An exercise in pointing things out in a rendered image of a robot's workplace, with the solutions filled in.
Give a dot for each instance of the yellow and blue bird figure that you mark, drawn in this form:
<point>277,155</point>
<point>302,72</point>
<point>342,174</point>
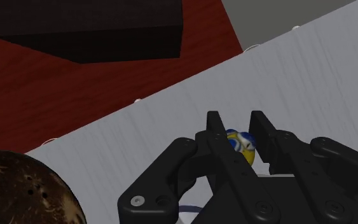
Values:
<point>245,148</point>

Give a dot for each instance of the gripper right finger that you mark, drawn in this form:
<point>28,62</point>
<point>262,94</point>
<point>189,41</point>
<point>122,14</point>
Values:
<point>305,167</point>

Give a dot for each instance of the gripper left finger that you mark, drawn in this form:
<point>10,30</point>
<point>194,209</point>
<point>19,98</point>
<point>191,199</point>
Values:
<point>225,161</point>

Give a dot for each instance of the brown coconut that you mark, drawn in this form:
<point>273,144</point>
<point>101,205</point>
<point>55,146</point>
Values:
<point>17,192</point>

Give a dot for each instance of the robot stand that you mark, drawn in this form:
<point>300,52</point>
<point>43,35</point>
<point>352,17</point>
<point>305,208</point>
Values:
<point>88,28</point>

